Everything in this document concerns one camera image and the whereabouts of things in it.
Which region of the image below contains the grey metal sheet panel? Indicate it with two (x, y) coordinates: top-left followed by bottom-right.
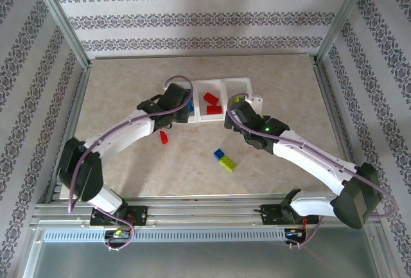
(19, 226), (396, 278)

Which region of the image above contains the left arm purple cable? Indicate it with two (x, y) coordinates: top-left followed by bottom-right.
(68, 75), (195, 252)

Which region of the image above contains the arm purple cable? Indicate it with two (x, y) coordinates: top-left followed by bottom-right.
(226, 92), (399, 249)
(68, 75), (195, 252)

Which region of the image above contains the thin aluminium table edge rail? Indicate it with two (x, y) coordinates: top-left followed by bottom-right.
(89, 53), (315, 62)

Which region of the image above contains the aluminium side rail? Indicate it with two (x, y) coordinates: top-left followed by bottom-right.
(43, 64), (94, 204)
(313, 61), (375, 204)

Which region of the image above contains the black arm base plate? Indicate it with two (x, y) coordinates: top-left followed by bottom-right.
(89, 205), (149, 227)
(260, 204), (321, 227)

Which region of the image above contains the wide aluminium base rail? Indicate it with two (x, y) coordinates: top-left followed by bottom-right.
(30, 196), (381, 229)

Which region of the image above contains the grey slotted cable duct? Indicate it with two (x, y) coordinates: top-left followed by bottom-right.
(41, 229), (288, 243)

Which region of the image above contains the aluminium frame post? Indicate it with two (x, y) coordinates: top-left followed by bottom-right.
(27, 0), (92, 69)
(313, 0), (376, 64)

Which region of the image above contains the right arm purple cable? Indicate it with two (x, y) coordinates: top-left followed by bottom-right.
(226, 92), (399, 249)

